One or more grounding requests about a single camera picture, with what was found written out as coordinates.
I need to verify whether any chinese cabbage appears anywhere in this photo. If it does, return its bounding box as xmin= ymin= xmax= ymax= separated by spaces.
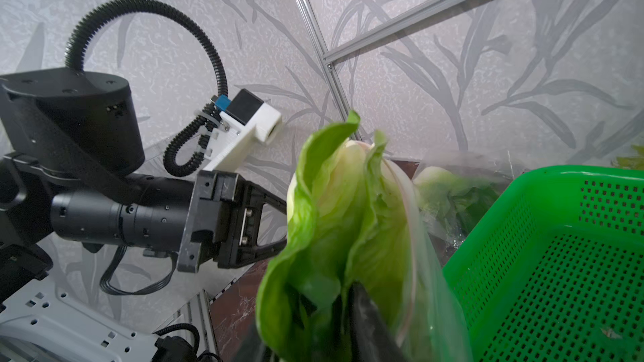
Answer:
xmin=256 ymin=112 xmax=413 ymax=361
xmin=413 ymin=166 xmax=503 ymax=241

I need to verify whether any clear zip-top bag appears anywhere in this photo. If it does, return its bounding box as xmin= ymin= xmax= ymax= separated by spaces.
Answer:
xmin=383 ymin=160 xmax=473 ymax=361
xmin=412 ymin=152 xmax=528 ymax=250

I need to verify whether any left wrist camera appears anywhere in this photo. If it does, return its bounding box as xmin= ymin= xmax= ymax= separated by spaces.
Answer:
xmin=202 ymin=89 xmax=283 ymax=173

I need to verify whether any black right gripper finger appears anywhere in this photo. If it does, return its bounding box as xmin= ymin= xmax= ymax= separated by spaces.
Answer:
xmin=349 ymin=283 xmax=406 ymax=362

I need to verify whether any green plastic basket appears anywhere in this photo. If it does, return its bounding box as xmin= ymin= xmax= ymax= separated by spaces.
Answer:
xmin=444 ymin=166 xmax=643 ymax=361

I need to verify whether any aluminium frame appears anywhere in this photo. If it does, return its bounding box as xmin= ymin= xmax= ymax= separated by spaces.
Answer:
xmin=276 ymin=0 xmax=595 ymax=142

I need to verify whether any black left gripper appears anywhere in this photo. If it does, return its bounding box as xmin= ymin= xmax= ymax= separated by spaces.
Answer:
xmin=177 ymin=170 xmax=287 ymax=273

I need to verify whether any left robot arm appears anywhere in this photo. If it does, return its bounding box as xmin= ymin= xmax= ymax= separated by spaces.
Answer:
xmin=1 ymin=0 xmax=286 ymax=299

